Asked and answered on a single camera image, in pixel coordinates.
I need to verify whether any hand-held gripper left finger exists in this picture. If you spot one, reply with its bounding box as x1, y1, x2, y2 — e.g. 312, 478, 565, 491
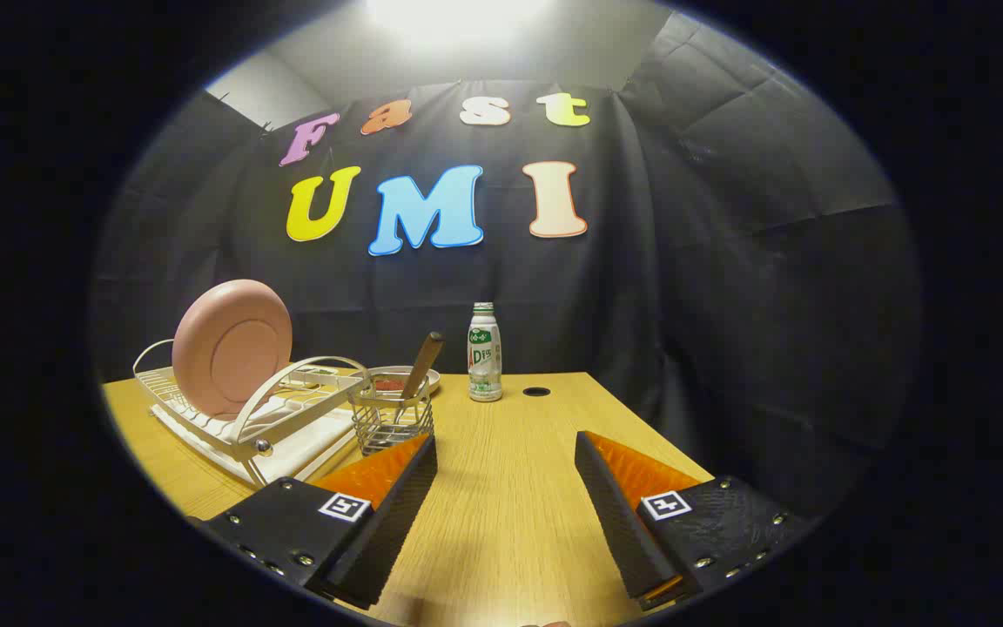
191, 434, 439, 610

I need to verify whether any wooden handled spoon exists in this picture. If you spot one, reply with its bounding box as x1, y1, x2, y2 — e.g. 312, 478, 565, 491
393, 332, 447, 428

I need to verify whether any white drip tray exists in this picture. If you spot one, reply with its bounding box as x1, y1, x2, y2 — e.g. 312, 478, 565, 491
151, 396, 363, 487

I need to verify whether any metal wire basket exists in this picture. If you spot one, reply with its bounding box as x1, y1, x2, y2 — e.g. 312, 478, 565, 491
349, 381, 434, 457

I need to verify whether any pink plate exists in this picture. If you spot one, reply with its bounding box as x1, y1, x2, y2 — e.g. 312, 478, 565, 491
172, 280, 293, 419

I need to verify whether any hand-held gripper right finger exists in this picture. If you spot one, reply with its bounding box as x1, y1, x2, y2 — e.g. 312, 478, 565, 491
574, 430, 818, 612

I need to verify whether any black backdrop cloth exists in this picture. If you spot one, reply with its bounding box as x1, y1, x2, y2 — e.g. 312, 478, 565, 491
91, 9, 925, 523

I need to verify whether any beige plate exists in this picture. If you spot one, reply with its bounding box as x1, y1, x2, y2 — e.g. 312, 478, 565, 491
360, 366, 441, 397

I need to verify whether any white wire dish rack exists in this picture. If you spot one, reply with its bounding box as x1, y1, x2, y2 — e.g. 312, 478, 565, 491
132, 338, 374, 489

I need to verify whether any white drink bottle green cap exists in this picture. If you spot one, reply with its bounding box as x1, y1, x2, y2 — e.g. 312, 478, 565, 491
468, 302, 504, 403

